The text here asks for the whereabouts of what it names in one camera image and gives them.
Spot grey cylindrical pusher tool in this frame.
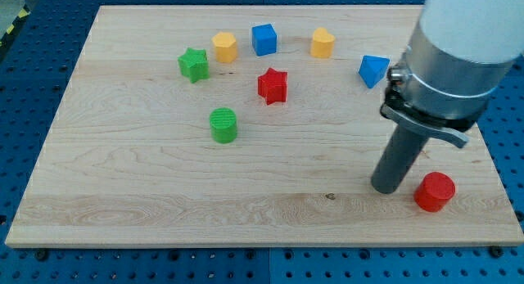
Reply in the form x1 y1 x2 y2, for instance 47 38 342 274
371 125 428 194

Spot yellow hexagon block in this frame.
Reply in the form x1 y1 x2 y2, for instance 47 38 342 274
211 32 238 63

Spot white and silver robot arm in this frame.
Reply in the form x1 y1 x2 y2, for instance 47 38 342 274
371 0 523 194

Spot red star block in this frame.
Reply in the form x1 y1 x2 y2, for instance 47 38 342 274
257 68 287 105

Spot green star block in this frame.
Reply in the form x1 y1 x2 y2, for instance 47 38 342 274
178 47 210 83

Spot blue cube block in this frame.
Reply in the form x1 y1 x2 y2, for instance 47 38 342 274
251 24 278 56

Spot yellow heart block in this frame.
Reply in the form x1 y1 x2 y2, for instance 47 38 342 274
310 27 336 59

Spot blue triangle block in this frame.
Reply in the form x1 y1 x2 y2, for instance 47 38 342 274
359 55 390 88

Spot green cylinder block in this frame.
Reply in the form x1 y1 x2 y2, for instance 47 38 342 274
210 107 237 143

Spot wooden board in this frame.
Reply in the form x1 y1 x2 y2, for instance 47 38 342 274
6 6 523 249

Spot red cylinder block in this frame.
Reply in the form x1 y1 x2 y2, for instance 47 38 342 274
413 172 456 212

